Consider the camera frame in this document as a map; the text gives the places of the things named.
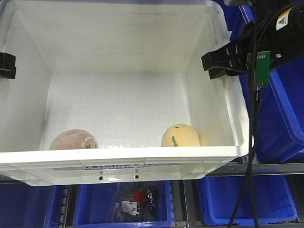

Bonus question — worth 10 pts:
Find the blue storage bin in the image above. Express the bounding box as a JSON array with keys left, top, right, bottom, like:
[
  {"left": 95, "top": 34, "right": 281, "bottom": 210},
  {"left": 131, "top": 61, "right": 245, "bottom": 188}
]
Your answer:
[
  {"left": 0, "top": 184, "right": 57, "bottom": 228},
  {"left": 229, "top": 0, "right": 304, "bottom": 163}
]

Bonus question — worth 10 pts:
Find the pinkish beige toy vegetable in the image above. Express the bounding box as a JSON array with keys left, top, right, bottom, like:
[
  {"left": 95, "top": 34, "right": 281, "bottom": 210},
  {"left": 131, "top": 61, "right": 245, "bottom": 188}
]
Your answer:
[{"left": 49, "top": 129, "right": 96, "bottom": 150}]

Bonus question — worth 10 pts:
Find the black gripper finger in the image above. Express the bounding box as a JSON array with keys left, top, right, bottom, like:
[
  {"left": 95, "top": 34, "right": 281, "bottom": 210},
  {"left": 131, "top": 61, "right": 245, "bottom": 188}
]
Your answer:
[
  {"left": 0, "top": 52, "right": 16, "bottom": 71},
  {"left": 0, "top": 68, "right": 16, "bottom": 79}
]

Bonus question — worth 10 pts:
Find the lower right blue bin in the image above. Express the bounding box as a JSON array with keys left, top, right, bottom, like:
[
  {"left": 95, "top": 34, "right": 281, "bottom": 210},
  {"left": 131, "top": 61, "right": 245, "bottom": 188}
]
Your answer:
[{"left": 197, "top": 175, "right": 297, "bottom": 226}]

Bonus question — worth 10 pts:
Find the metal shelf rack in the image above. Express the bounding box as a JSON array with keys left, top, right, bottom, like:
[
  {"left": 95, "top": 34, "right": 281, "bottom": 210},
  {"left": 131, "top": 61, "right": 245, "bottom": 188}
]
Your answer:
[{"left": 0, "top": 163, "right": 304, "bottom": 228}]

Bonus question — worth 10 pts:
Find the white plastic Totelife crate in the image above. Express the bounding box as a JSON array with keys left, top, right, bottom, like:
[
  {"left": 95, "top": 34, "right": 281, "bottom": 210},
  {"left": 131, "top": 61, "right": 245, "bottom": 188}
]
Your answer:
[{"left": 0, "top": 0, "right": 248, "bottom": 186}]

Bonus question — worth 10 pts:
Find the lower middle blue bin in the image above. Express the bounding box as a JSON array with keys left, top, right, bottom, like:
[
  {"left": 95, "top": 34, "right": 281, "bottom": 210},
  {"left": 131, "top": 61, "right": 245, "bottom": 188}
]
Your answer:
[{"left": 73, "top": 181, "right": 174, "bottom": 228}]

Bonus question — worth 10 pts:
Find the black cable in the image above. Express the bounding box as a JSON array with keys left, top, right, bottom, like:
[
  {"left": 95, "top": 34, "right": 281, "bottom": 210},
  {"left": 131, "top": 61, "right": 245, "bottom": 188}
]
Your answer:
[
  {"left": 249, "top": 7, "right": 293, "bottom": 228},
  {"left": 228, "top": 9, "right": 274, "bottom": 228}
]

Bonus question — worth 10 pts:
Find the yellow toy potato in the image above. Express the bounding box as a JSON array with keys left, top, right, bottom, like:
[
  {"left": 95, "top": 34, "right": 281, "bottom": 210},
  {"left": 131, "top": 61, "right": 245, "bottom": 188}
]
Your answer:
[{"left": 161, "top": 123, "right": 200, "bottom": 147}]

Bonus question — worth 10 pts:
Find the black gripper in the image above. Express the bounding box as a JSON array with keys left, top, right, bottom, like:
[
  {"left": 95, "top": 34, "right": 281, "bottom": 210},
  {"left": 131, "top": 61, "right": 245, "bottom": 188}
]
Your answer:
[{"left": 201, "top": 22, "right": 289, "bottom": 80}]

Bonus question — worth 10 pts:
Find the green circuit board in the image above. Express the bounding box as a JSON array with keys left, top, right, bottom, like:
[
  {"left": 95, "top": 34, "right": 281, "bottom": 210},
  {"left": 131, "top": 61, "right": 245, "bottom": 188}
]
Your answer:
[{"left": 250, "top": 50, "right": 271, "bottom": 92}]

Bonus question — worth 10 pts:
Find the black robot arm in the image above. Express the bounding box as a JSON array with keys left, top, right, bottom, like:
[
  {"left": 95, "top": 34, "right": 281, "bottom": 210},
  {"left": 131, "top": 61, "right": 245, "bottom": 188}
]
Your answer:
[{"left": 201, "top": 0, "right": 304, "bottom": 79}]

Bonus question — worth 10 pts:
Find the plastic bag with black item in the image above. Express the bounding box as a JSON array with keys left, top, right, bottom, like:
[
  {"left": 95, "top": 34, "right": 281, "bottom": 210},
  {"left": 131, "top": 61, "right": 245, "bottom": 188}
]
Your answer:
[{"left": 111, "top": 182, "right": 158, "bottom": 222}]

